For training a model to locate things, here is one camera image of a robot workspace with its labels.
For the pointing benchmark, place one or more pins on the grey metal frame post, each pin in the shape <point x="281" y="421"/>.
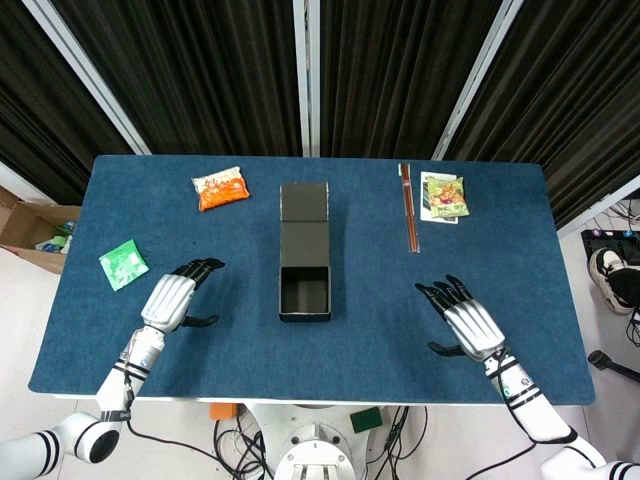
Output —
<point x="480" y="75"/>
<point x="306" y="75"/>
<point x="600" y="205"/>
<point x="85" y="70"/>

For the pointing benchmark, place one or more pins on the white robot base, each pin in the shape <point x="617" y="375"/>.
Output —
<point x="315" y="445"/>

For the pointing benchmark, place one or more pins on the black device with stickers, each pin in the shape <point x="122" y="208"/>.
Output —
<point x="607" y="242"/>

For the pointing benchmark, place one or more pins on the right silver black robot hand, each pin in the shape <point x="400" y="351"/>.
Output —
<point x="470" y="325"/>

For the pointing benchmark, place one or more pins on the green white snack packet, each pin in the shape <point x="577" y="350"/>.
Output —
<point x="123" y="265"/>

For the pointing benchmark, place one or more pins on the black curtain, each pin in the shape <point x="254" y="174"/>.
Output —
<point x="395" y="75"/>
<point x="200" y="75"/>
<point x="45" y="125"/>
<point x="565" y="100"/>

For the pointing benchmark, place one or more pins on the blue table mat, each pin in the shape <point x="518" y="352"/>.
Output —
<point x="360" y="360"/>

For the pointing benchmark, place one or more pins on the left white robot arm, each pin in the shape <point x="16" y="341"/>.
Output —
<point x="125" y="370"/>

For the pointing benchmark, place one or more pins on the red chopsticks in clear wrapper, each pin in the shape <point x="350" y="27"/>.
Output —
<point x="409" y="210"/>

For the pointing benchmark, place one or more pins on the black and white sneaker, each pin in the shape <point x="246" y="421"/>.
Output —
<point x="607" y="280"/>

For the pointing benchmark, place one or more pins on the black stand foot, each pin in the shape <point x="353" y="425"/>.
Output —
<point x="612" y="364"/>

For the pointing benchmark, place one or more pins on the green vegetable print snack packet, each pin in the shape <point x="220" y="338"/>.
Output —
<point x="447" y="199"/>

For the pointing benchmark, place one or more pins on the orange snack packet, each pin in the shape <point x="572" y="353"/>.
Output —
<point x="221" y="189"/>

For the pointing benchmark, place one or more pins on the black paper box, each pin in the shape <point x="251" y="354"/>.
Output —
<point x="305" y="250"/>

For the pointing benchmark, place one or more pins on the orange block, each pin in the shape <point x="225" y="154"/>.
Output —
<point x="222" y="410"/>

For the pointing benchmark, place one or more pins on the green block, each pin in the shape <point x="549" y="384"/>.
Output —
<point x="366" y="419"/>

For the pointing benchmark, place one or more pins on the brown cardboard box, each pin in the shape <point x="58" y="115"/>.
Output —
<point x="30" y="225"/>

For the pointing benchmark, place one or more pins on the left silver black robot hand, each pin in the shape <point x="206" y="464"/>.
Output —
<point x="167" y="300"/>

